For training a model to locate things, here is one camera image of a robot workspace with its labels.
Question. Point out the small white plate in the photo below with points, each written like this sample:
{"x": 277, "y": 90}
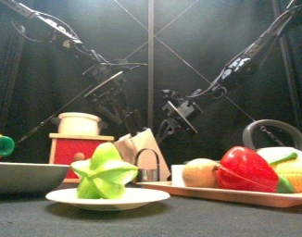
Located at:
{"x": 144, "y": 197}

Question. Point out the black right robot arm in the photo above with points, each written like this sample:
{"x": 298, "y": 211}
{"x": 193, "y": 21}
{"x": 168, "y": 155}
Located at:
{"x": 247, "y": 58}

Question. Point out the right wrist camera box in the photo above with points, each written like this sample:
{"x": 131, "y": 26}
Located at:
{"x": 171, "y": 96}

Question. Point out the wooden tray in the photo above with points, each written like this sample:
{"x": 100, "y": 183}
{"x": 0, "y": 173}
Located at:
{"x": 223, "y": 194}

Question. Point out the grey bowl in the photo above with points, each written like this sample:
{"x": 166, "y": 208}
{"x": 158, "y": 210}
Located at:
{"x": 26, "y": 177}

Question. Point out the red toy bell pepper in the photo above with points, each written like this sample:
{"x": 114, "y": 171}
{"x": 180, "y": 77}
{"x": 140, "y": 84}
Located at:
{"x": 243, "y": 169}

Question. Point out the yellow toy corn cob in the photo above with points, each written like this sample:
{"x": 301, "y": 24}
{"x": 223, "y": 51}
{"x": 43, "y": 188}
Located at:
{"x": 295, "y": 172}

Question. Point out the cream toy pot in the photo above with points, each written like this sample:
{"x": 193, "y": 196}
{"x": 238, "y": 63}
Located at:
{"x": 79, "y": 123}

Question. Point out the white toy block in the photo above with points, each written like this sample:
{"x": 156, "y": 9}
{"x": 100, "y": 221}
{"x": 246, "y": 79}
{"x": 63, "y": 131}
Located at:
{"x": 176, "y": 174}

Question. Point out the vertical grey frame pole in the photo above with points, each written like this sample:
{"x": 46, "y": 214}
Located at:
{"x": 151, "y": 37}

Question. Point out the orange toy with green cap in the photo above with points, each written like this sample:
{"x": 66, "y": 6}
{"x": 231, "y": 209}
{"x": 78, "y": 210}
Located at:
{"x": 3, "y": 146}

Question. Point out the red wooden box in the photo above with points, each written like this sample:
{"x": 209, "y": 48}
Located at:
{"x": 63, "y": 148}

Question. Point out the tan toy potato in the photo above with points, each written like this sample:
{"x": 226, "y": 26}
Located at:
{"x": 199, "y": 173}

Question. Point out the green toy star fruit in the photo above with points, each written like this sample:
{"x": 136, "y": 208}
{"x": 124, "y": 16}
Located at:
{"x": 103, "y": 172}

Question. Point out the beige wooden knife block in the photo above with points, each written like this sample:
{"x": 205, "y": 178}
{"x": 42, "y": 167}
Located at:
{"x": 147, "y": 142}

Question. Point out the slanted dark frame pole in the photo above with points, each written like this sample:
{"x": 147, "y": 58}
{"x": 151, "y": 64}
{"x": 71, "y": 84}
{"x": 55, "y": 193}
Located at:
{"x": 290, "y": 86}

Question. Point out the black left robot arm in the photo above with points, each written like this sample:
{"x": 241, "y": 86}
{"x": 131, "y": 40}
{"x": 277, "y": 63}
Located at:
{"x": 54, "y": 26}

